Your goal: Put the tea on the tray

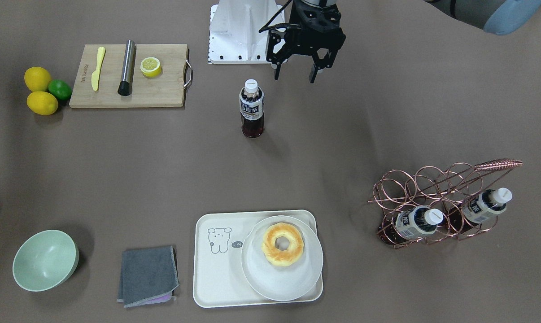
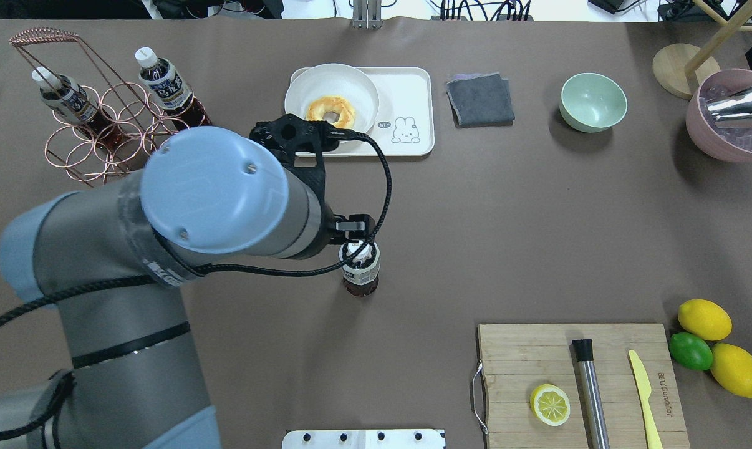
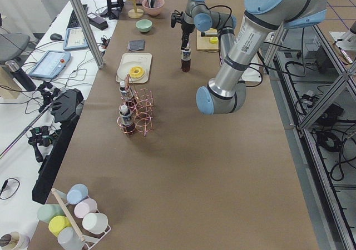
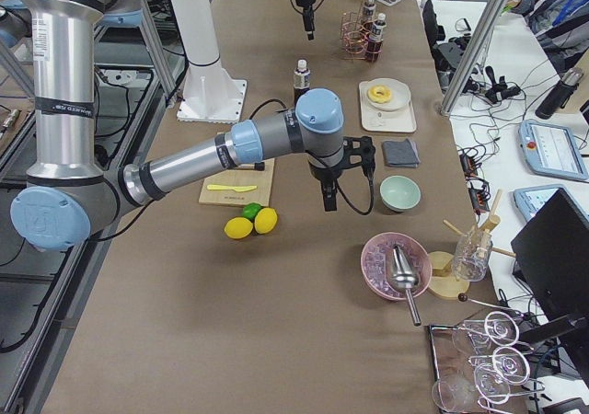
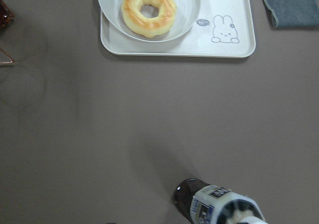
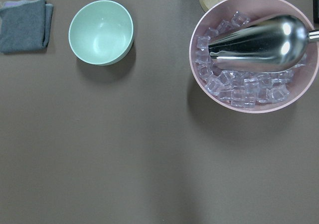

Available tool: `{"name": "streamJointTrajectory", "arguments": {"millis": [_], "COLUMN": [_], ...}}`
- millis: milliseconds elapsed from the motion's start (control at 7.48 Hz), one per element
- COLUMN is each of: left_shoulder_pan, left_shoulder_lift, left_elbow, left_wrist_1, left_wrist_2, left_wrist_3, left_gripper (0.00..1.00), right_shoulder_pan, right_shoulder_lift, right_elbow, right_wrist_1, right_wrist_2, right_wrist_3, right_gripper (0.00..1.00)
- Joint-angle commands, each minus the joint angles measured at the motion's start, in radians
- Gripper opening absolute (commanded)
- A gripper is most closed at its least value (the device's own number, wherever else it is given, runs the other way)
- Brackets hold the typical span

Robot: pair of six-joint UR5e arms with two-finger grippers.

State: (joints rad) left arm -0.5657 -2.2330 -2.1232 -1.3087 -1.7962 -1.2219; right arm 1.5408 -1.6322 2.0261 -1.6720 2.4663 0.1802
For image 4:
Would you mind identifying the black thermos bottle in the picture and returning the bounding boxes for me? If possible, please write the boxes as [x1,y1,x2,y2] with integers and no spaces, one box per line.
[535,67,583,120]

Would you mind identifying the grey folded cloth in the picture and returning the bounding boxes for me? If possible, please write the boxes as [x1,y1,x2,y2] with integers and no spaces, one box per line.
[382,138,420,168]

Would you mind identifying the teach pendant upper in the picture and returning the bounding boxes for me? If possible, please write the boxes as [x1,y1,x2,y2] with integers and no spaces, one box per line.
[518,120,588,181]

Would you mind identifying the glazed donut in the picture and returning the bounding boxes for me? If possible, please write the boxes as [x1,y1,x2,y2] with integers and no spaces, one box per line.
[366,85,393,104]

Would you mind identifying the wine glass middle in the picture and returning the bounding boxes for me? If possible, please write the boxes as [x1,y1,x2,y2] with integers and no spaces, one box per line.
[468,346,530,385]

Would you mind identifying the teach pendant lower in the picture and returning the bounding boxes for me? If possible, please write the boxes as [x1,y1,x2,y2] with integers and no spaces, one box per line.
[513,184,560,222]

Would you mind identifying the glass mug on stand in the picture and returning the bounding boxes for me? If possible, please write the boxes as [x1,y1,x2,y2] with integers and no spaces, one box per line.
[452,230,492,282]

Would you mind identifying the cream rabbit tray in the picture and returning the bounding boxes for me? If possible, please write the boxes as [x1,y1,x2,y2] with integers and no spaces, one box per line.
[359,90,417,133]

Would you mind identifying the copper wire bottle rack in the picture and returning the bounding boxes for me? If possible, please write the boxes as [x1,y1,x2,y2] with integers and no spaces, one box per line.
[340,12,383,63]

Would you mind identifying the pink ice bowl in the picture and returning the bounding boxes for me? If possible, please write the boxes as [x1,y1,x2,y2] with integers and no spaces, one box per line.
[361,232,433,301]

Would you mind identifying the tea bottle far left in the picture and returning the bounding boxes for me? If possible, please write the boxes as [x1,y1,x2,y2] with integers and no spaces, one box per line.
[360,0,375,25]

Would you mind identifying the green lime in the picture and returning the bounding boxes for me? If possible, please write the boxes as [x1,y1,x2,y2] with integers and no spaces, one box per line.
[242,202,262,221]

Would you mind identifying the yellow lemon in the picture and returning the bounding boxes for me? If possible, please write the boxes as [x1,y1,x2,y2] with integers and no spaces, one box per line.
[254,207,278,235]
[224,216,254,239]

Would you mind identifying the yellow lemon lower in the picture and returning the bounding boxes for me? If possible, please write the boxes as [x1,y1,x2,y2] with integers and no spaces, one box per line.
[224,216,254,239]

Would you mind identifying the yellow lemon upper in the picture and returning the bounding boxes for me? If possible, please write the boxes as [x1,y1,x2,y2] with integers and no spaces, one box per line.
[254,207,278,235]

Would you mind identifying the metal ice scoop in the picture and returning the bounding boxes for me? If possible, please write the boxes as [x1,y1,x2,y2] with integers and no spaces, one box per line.
[385,245,422,327]

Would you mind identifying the wine glass lower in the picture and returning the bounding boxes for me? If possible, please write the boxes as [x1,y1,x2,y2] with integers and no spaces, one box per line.
[431,362,512,414]

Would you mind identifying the mirror tray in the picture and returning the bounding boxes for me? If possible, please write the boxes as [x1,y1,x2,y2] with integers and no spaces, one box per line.
[428,325,530,413]

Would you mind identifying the wine glass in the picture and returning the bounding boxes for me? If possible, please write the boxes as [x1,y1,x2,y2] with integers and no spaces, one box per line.
[452,311,519,354]
[431,362,512,414]
[468,346,530,385]

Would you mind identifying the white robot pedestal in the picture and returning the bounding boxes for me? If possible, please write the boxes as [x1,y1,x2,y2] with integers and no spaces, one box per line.
[171,0,247,124]

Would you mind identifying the wooden cup stand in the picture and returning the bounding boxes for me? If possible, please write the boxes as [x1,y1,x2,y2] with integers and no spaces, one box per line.
[429,190,515,300]

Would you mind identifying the tea bottle white cap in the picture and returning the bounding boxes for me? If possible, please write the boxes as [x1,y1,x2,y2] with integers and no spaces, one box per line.
[293,59,310,104]

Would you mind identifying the wooden cutting board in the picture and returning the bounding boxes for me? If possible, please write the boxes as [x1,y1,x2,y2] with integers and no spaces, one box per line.
[199,159,275,206]

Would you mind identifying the white round plate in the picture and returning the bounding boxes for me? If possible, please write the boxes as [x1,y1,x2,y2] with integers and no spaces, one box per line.
[359,78,411,111]

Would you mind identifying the wine glass upper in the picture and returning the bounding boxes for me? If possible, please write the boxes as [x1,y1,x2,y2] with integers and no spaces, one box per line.
[452,311,519,354]

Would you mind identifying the aluminium frame post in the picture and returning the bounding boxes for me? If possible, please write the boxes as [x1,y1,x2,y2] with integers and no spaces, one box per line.
[440,0,507,117]

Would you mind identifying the black monitor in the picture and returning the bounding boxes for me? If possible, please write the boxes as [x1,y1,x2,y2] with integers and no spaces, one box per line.
[511,189,588,348]

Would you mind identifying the yellow plastic knife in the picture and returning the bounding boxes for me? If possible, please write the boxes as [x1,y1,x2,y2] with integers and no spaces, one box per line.
[206,184,258,192]

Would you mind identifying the tea bottle right in rack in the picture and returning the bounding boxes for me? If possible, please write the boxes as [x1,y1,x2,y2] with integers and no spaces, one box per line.
[365,13,387,63]

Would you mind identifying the teach pendant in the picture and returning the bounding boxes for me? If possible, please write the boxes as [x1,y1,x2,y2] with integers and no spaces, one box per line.
[518,120,588,181]
[513,184,560,222]

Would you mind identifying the mint green bowl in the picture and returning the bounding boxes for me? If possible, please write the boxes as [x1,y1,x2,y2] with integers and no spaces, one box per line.
[379,175,422,213]

